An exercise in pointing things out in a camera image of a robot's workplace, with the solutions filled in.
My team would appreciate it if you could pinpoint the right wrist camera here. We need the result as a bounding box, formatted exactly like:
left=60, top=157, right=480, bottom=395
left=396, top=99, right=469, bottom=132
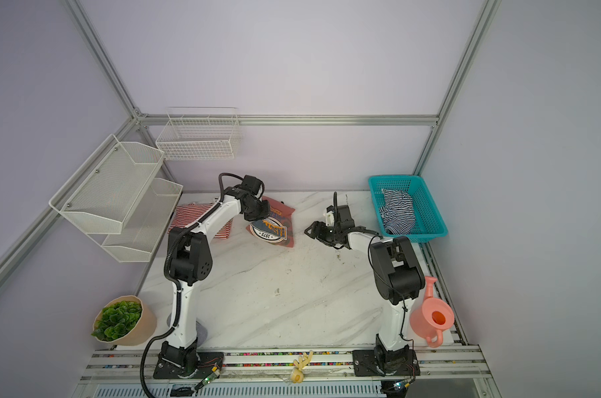
left=324, top=205, right=350, bottom=227

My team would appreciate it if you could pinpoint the red white striped folded top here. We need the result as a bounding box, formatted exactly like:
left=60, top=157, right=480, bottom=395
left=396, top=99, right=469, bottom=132
left=168, top=203, right=232, bottom=240

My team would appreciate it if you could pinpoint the pink watering can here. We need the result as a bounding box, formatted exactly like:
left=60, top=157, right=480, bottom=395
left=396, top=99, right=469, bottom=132
left=409, top=276, right=455, bottom=348

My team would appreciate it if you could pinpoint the red tank top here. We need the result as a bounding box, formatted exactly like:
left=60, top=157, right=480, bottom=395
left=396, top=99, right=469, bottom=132
left=246, top=197, right=295, bottom=248

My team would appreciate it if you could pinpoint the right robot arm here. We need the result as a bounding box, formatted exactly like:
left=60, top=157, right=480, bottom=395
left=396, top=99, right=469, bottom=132
left=305, top=193, right=426, bottom=376

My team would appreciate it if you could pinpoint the potted green plant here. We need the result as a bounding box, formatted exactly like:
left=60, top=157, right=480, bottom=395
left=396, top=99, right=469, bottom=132
left=91, top=295, right=157, bottom=347

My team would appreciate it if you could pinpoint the teal plastic basket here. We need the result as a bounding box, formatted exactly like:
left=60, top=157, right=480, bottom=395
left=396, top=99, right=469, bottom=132
left=368, top=175, right=448, bottom=244

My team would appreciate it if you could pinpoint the navy white striped top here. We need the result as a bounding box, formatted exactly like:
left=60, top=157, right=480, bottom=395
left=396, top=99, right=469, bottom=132
left=379, top=189, right=416, bottom=235

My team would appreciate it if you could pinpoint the white mesh lower shelf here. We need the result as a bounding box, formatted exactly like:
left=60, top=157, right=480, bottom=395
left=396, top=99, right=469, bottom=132
left=101, top=178, right=183, bottom=263

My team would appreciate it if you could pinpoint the aluminium front rail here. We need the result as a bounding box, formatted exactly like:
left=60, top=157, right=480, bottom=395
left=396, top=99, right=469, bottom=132
left=80, top=346, right=493, bottom=384

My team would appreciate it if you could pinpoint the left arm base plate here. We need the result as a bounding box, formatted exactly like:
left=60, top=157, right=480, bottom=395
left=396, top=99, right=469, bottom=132
left=153, top=352, right=225, bottom=380

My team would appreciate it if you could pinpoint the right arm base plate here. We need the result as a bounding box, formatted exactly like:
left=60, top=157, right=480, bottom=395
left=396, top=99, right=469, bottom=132
left=352, top=346, right=421, bottom=377

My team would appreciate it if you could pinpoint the grey felt pad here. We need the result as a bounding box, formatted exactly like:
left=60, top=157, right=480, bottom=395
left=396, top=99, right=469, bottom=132
left=167, top=313, right=207, bottom=348

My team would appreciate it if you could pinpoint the white wire wall basket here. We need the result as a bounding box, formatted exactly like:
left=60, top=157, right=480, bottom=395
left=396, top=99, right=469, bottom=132
left=156, top=107, right=242, bottom=161

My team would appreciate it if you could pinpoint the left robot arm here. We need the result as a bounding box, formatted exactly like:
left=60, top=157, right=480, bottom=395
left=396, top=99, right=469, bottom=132
left=148, top=172, right=270, bottom=373

